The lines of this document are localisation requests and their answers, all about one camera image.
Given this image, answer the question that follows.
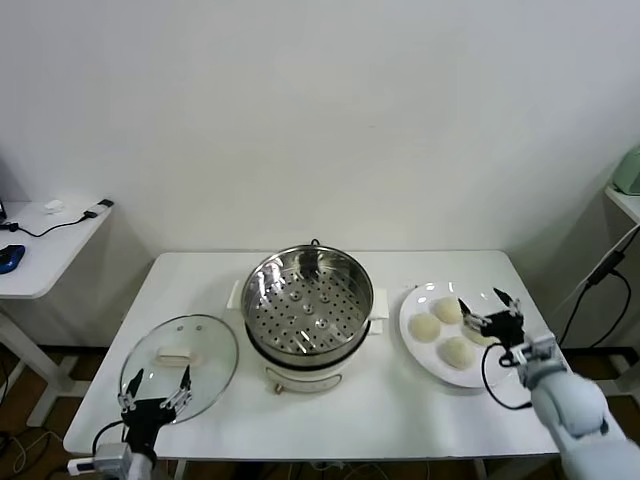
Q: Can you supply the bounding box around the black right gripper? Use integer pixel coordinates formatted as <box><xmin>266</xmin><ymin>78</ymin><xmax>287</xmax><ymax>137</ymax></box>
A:
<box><xmin>457</xmin><ymin>287</ymin><xmax>526</xmax><ymax>351</ymax></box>

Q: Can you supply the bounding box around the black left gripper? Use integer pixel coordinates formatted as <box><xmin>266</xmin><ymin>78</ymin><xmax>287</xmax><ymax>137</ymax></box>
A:
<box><xmin>117</xmin><ymin>364</ymin><xmax>194</xmax><ymax>452</ymax></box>

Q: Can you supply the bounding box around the white steamed baozi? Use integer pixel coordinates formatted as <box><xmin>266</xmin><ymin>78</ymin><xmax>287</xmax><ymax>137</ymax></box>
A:
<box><xmin>409</xmin><ymin>313</ymin><xmax>442</xmax><ymax>344</ymax></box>
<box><xmin>438</xmin><ymin>336</ymin><xmax>476</xmax><ymax>371</ymax></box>
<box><xmin>432</xmin><ymin>297</ymin><xmax>464</xmax><ymax>325</ymax></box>
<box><xmin>462</xmin><ymin>322</ymin><xmax>496</xmax><ymax>347</ymax></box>

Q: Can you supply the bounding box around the glass lid with cream handle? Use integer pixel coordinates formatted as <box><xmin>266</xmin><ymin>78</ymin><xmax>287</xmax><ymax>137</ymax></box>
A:
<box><xmin>118</xmin><ymin>313</ymin><xmax>240</xmax><ymax>424</ymax></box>

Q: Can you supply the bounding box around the steel perforated steamer basket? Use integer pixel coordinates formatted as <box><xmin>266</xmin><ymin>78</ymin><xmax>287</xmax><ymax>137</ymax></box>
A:
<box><xmin>241</xmin><ymin>244</ymin><xmax>374</xmax><ymax>367</ymax></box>

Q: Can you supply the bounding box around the white round plate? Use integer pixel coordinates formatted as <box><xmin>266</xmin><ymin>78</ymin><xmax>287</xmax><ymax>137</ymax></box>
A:
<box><xmin>398</xmin><ymin>281</ymin><xmax>521</xmax><ymax>389</ymax></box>

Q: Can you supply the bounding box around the cream electric cooker base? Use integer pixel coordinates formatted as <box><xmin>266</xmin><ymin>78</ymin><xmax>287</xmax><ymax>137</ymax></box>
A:
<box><xmin>227</xmin><ymin>277</ymin><xmax>390</xmax><ymax>396</ymax></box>

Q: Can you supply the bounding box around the white side desk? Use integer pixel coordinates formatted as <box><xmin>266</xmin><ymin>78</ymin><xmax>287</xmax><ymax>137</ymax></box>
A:
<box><xmin>0</xmin><ymin>199</ymin><xmax>115</xmax><ymax>426</ymax></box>

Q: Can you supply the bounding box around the white desk with appliance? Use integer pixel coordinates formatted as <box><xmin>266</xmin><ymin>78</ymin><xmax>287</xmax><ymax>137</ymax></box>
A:
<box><xmin>603</xmin><ymin>184</ymin><xmax>640</xmax><ymax>239</ymax></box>

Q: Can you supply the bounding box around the blue computer mouse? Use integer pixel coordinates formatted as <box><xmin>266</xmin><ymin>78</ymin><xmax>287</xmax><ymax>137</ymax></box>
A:
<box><xmin>0</xmin><ymin>243</ymin><xmax>26</xmax><ymax>274</ymax></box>

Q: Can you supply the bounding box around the pale green appliance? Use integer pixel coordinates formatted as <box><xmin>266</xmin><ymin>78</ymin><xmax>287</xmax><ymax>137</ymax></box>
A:
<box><xmin>612</xmin><ymin>144</ymin><xmax>640</xmax><ymax>196</ymax></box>

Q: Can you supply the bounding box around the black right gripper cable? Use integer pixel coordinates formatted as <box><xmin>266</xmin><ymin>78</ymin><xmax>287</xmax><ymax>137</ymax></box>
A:
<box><xmin>481</xmin><ymin>339</ymin><xmax>534</xmax><ymax>410</ymax></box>

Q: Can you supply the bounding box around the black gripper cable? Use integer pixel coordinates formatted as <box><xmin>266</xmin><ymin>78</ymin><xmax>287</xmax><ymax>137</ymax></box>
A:
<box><xmin>92</xmin><ymin>419</ymin><xmax>126</xmax><ymax>459</ymax></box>
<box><xmin>481</xmin><ymin>339</ymin><xmax>534</xmax><ymax>410</ymax></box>

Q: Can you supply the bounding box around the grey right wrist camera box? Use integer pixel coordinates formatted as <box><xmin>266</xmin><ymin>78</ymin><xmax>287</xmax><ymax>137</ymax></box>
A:
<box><xmin>514</xmin><ymin>332</ymin><xmax>559</xmax><ymax>389</ymax></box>

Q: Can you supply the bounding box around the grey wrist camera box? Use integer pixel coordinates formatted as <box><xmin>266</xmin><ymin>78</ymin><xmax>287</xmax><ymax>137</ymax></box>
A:
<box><xmin>67</xmin><ymin>440</ymin><xmax>134</xmax><ymax>476</ymax></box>
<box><xmin>514</xmin><ymin>332</ymin><xmax>559</xmax><ymax>389</ymax></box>

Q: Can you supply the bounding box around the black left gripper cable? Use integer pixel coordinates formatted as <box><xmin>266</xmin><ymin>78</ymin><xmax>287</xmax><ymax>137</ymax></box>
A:
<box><xmin>92</xmin><ymin>419</ymin><xmax>126</xmax><ymax>459</ymax></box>

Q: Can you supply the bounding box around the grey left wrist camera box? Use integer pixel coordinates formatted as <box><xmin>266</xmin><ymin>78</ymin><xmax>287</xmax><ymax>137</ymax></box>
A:
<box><xmin>67</xmin><ymin>440</ymin><xmax>134</xmax><ymax>476</ymax></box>

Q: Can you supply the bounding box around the black power cable with adapter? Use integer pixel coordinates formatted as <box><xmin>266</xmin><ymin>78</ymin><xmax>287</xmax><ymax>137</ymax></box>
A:
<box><xmin>557</xmin><ymin>249</ymin><xmax>632</xmax><ymax>350</ymax></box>

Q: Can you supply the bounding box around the thin black desk cable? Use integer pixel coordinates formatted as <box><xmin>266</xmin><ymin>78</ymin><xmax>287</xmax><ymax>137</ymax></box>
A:
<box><xmin>0</xmin><ymin>212</ymin><xmax>99</xmax><ymax>239</ymax></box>

